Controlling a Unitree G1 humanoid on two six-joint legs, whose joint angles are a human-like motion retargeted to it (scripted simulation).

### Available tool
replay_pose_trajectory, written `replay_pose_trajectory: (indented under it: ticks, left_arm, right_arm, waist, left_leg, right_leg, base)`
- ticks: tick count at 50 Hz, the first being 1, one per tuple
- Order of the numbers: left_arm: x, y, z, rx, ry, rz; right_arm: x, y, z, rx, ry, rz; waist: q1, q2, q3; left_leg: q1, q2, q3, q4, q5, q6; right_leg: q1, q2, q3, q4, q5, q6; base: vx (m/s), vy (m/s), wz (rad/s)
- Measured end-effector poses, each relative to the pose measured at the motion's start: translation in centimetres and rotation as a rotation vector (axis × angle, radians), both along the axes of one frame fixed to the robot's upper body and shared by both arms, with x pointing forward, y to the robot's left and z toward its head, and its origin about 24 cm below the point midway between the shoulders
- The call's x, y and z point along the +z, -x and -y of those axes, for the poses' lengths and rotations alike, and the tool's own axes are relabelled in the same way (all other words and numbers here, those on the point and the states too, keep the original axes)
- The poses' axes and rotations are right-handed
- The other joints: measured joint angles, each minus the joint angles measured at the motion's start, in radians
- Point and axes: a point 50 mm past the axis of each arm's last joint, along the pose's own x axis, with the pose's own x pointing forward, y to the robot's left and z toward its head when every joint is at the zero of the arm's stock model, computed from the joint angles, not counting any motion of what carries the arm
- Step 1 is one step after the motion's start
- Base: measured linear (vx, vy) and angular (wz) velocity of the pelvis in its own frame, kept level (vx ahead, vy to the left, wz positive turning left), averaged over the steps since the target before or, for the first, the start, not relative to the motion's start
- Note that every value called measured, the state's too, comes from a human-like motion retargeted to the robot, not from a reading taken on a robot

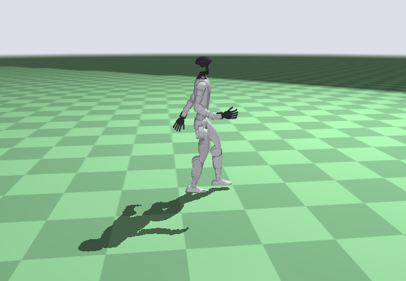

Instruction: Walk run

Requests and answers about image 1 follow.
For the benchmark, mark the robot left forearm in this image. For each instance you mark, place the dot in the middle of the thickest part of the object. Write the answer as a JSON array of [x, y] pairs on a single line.
[[187, 107]]

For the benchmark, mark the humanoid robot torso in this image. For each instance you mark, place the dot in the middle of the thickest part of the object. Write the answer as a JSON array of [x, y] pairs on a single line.
[[200, 120]]

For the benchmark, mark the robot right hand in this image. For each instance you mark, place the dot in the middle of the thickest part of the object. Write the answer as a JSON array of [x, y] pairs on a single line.
[[228, 114]]

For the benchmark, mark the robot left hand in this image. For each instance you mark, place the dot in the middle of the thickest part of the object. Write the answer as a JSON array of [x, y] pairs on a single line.
[[180, 122]]

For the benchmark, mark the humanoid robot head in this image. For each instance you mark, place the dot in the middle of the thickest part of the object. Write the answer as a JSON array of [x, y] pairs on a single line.
[[203, 62]]

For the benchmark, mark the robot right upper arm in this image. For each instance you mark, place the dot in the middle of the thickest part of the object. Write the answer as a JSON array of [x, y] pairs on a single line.
[[200, 89]]

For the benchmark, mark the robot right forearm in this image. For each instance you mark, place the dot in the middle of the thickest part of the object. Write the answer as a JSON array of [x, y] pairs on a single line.
[[206, 113]]

